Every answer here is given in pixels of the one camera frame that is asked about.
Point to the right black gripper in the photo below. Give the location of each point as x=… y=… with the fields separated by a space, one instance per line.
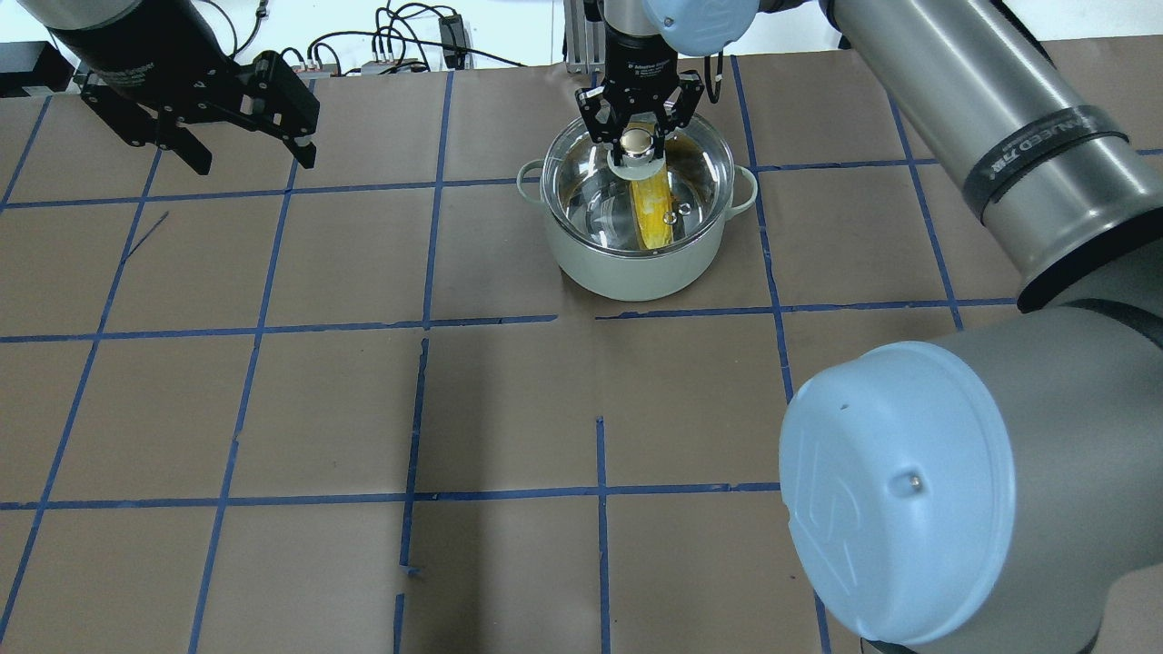
x=640 y=62

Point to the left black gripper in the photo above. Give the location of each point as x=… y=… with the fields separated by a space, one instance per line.
x=136 y=56

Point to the yellow corn cob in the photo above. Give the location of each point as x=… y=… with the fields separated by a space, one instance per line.
x=652 y=210

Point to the glass pot lid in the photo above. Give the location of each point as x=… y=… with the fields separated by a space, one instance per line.
x=594 y=202

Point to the pale green cooking pot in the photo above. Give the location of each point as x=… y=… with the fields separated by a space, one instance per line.
x=633 y=279

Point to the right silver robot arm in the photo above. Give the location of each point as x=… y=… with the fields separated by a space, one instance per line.
x=856 y=240

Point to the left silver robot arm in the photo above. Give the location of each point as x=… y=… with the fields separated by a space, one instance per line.
x=78 y=22

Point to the small circuit board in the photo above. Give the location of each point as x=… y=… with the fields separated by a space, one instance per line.
x=408 y=64
x=306 y=70

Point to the black power adapter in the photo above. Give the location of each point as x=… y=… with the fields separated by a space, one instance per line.
x=455 y=41

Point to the aluminium frame post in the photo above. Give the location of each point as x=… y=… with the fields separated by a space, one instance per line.
x=584 y=37

